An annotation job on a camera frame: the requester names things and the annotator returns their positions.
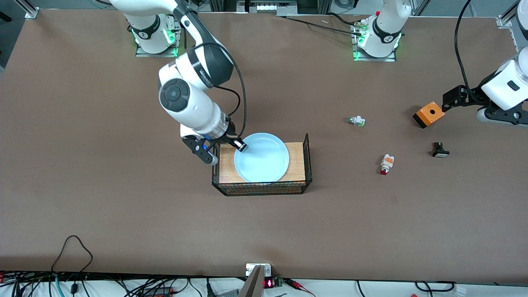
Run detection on light blue round plate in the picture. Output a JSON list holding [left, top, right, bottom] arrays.
[[234, 132, 290, 183]]

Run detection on red push button switch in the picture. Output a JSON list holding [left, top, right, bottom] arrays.
[[380, 154, 395, 175]]

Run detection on orange button box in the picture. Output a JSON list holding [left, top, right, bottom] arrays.
[[413, 101, 446, 129]]

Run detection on light wooden board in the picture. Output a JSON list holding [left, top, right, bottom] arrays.
[[219, 142, 306, 184]]

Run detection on grey power strip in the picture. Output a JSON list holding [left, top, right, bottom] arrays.
[[237, 0, 297, 15]]

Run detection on grey metal bar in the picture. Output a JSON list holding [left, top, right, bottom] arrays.
[[238, 265, 265, 297]]

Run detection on red clip lead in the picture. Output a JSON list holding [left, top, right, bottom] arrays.
[[284, 278, 316, 297]]

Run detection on black power adapter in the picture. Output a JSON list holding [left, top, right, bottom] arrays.
[[142, 287, 174, 297]]

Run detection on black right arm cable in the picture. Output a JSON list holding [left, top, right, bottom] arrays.
[[194, 41, 248, 143]]

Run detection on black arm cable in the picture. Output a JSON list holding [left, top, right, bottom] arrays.
[[194, 41, 248, 143], [454, 0, 479, 99]]

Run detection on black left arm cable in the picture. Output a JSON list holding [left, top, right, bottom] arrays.
[[454, 0, 479, 99]]

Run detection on black wire basket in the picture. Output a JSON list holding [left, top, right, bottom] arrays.
[[212, 133, 313, 196]]

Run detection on aluminium frame corner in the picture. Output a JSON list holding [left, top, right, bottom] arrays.
[[21, 0, 40, 19], [496, 0, 528, 29]]

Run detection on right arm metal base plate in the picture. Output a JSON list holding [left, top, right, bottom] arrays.
[[136, 17, 183, 57]]

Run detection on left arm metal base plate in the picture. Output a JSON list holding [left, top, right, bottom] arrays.
[[351, 23, 397, 62]]

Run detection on small metal bracket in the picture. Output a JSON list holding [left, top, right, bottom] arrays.
[[246, 263, 272, 277]]

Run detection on black cable across table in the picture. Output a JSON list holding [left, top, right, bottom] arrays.
[[276, 15, 365, 35]]

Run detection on thin black looped cable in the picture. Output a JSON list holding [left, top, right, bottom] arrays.
[[51, 235, 93, 275]]

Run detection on black coiled cable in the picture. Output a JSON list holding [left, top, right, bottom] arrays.
[[415, 280, 456, 293]]

